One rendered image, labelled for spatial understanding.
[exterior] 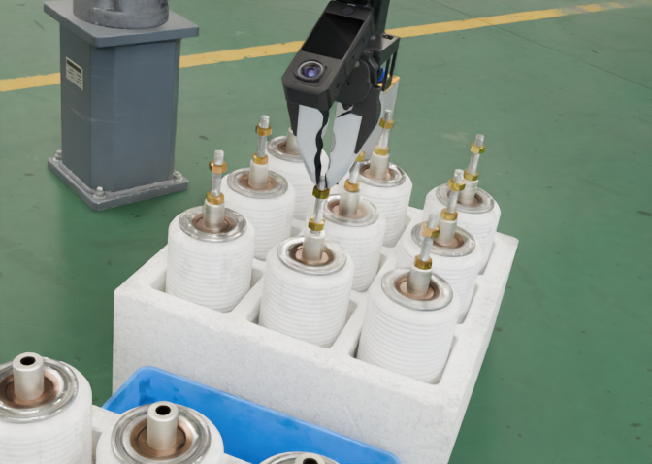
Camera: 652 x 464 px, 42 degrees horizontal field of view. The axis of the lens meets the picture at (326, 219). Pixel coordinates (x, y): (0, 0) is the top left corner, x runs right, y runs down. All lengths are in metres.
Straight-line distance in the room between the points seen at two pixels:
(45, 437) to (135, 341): 0.30
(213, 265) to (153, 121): 0.58
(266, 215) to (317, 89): 0.31
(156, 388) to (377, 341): 0.25
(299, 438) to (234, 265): 0.19
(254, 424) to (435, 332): 0.22
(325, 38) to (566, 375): 0.68
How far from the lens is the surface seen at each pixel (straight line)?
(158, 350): 0.97
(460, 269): 0.96
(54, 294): 1.26
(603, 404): 1.24
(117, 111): 1.41
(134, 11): 1.38
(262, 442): 0.93
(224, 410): 0.93
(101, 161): 1.46
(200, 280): 0.93
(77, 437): 0.72
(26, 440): 0.70
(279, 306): 0.90
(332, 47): 0.76
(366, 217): 0.99
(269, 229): 1.02
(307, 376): 0.89
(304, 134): 0.84
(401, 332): 0.86
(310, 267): 0.88
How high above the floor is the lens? 0.73
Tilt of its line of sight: 29 degrees down
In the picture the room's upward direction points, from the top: 9 degrees clockwise
